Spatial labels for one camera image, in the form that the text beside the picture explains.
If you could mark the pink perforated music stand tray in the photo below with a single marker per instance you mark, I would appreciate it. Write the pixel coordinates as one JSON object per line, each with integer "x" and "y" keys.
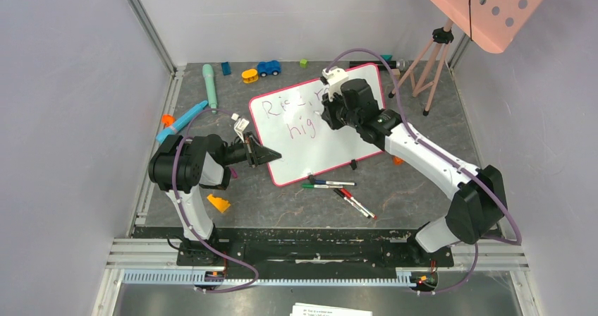
{"x": 491, "y": 24}

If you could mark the white printed paper sheet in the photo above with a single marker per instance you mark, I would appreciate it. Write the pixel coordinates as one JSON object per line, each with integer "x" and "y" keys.
{"x": 304, "y": 309}

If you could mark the yellow oval toy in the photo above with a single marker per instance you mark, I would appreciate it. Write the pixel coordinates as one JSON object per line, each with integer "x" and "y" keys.
{"x": 250, "y": 75}

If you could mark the green whiteboard marker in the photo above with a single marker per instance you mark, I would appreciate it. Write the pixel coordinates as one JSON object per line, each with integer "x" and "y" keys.
{"x": 321, "y": 186}

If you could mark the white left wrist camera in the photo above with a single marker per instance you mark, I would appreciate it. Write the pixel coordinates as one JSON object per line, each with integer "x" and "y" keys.
{"x": 240, "y": 124}

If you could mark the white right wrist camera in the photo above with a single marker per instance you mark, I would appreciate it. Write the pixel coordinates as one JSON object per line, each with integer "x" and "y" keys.
{"x": 333, "y": 79}

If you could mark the black whiteboard marker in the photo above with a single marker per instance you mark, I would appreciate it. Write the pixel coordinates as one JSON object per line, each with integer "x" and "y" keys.
{"x": 351, "y": 203}

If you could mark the red whiteboard marker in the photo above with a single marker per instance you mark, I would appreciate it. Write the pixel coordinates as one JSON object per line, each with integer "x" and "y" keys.
{"x": 354, "y": 200}

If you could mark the blue toy car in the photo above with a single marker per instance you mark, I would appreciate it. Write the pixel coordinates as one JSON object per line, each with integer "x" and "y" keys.
{"x": 265, "y": 68}

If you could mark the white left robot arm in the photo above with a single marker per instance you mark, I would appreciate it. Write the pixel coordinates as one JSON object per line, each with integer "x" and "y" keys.
{"x": 181, "y": 167}

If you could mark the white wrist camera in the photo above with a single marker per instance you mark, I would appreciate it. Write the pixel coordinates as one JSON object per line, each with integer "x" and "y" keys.
{"x": 333, "y": 79}
{"x": 240, "y": 124}

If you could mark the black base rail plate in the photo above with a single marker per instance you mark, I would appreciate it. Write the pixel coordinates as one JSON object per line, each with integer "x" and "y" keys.
{"x": 288, "y": 253}

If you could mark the teal green toy microphone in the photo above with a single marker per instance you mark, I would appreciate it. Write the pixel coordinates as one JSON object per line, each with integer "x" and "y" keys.
{"x": 208, "y": 75}

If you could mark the wooden cube block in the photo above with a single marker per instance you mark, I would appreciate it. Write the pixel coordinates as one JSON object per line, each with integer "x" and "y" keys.
{"x": 396, "y": 72}

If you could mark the blue whiteboard marker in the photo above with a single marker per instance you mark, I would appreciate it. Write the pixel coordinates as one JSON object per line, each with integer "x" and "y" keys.
{"x": 332, "y": 183}

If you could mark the white comb cable duct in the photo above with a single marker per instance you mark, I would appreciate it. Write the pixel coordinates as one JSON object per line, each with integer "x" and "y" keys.
{"x": 199, "y": 277}

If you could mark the pink framed whiteboard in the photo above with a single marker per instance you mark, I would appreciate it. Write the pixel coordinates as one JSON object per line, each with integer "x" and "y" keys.
{"x": 285, "y": 122}

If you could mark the orange wedge block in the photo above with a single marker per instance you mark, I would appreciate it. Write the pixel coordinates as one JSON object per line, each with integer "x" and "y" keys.
{"x": 219, "y": 203}

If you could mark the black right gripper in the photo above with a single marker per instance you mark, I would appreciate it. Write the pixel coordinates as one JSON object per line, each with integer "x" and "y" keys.
{"x": 331, "y": 116}

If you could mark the orange small toy piece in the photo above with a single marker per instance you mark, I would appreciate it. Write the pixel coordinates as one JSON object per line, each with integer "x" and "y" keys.
{"x": 167, "y": 120}

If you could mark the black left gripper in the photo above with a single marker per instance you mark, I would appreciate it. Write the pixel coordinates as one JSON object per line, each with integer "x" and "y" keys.
{"x": 257, "y": 154}

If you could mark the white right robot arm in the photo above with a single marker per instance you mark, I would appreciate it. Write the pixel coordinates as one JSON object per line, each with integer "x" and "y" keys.
{"x": 477, "y": 195}

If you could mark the dark blue block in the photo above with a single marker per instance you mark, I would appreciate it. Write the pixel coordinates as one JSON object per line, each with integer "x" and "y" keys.
{"x": 226, "y": 68}

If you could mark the blue toy marker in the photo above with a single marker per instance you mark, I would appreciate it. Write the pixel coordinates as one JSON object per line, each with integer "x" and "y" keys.
{"x": 181, "y": 121}

